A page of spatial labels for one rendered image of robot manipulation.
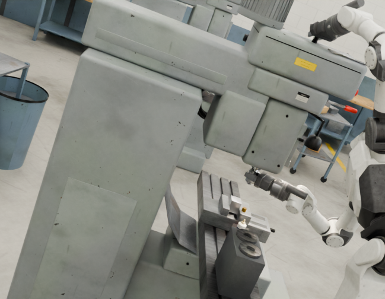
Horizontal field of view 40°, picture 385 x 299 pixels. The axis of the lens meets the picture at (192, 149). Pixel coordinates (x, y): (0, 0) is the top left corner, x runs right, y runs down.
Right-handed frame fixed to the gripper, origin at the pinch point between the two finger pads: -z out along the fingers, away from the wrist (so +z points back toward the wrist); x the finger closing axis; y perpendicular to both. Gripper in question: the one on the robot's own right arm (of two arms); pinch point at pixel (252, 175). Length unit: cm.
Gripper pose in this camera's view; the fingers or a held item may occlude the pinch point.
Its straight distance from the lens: 242.3
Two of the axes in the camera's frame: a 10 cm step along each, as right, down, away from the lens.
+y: -3.5, 8.8, 3.3
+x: -3.9, 1.9, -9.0
